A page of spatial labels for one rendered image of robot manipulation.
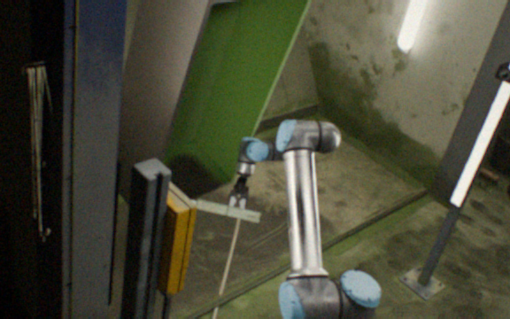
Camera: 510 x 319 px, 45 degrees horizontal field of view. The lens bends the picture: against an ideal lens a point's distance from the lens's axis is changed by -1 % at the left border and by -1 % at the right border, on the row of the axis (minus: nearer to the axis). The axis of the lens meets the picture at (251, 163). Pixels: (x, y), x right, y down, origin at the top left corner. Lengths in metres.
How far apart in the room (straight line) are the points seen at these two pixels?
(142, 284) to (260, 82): 1.70
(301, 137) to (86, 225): 0.83
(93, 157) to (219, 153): 1.56
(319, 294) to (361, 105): 2.68
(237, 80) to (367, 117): 1.77
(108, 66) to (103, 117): 0.16
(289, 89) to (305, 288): 2.76
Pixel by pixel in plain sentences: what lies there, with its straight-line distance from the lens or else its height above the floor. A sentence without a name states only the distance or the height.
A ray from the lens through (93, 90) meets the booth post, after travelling 1.73.
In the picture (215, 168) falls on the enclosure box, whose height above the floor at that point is 0.48.
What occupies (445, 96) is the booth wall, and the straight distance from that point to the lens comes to 4.26.
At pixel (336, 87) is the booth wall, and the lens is 4.79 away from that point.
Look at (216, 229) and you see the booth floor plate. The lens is 3.64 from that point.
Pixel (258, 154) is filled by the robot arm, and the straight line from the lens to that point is 2.83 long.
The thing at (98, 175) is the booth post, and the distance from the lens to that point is 1.89.
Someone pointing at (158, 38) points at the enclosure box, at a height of 1.38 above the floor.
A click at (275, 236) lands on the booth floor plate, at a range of 3.68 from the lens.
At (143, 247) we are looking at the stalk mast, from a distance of 1.36.
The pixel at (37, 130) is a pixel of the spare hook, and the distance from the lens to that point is 1.77.
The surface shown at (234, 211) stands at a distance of 2.94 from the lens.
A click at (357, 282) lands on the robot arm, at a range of 2.24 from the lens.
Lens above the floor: 2.38
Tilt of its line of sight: 33 degrees down
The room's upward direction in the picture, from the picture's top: 12 degrees clockwise
